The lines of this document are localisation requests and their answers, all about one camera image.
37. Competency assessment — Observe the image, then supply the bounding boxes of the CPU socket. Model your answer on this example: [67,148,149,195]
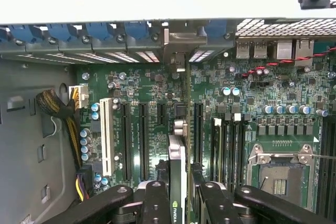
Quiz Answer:
[248,142,322,206]

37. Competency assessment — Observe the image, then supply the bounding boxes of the white expansion slot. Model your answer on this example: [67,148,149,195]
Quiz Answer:
[99,98,115,177]

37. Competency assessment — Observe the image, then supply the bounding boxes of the black open PC case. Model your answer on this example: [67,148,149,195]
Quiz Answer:
[0,18,336,224]

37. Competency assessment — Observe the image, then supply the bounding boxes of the RAM slot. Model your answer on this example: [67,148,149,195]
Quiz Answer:
[329,121,336,217]
[211,116,224,192]
[240,113,249,183]
[232,113,241,190]
[224,113,232,192]
[320,123,329,216]

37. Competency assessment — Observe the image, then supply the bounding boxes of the green motherboard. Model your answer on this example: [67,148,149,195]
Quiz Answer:
[76,39,336,224]

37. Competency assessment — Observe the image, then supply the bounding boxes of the short expansion slot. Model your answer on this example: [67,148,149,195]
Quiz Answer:
[157,102,167,127]

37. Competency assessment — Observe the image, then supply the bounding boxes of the red black twisted wire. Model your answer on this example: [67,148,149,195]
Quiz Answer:
[240,46,336,78]

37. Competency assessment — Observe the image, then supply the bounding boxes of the braided power cable white plug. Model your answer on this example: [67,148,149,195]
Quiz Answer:
[36,83,91,180]

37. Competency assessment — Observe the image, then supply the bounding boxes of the yellow purple wire black plug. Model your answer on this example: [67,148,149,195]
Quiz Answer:
[75,166,93,202]

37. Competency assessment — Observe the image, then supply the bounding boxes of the black long expansion slot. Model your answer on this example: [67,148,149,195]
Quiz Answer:
[119,102,132,180]
[138,102,150,180]
[193,102,204,168]

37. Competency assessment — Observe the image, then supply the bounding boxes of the blue card retention clip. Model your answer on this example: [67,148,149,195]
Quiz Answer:
[85,22,116,42]
[203,19,228,38]
[6,23,34,44]
[123,21,153,41]
[47,22,71,42]

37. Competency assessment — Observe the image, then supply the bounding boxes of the metal rear port block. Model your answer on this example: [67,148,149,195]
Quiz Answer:
[235,39,250,59]
[294,39,315,68]
[253,39,268,59]
[274,40,294,60]

